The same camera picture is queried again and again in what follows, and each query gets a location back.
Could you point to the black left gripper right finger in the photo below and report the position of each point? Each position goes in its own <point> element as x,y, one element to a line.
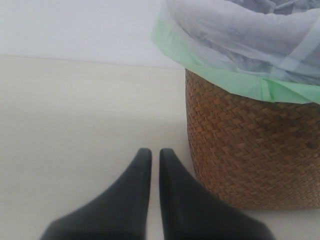
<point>189,211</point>

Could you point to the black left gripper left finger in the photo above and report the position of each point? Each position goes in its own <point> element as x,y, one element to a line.
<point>119,213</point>

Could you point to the woven wicker trash basket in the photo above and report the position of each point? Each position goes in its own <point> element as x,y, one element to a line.
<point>252,154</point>

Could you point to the white and green bin liner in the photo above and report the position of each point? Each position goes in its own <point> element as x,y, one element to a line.
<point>260,49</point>

